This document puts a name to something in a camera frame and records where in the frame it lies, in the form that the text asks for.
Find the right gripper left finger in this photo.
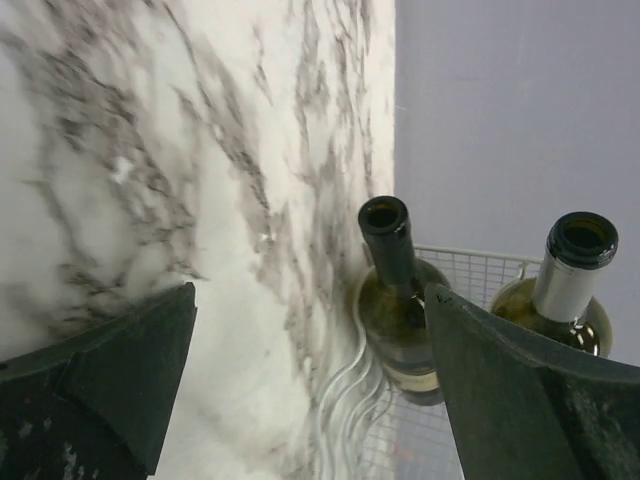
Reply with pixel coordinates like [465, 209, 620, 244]
[1, 282, 197, 479]

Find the wine bottle on rack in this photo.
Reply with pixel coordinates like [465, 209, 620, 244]
[489, 211, 619, 358]

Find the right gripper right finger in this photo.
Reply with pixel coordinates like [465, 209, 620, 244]
[425, 284, 639, 479]

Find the white wire wine rack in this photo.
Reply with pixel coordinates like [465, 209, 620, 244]
[313, 245, 541, 479]

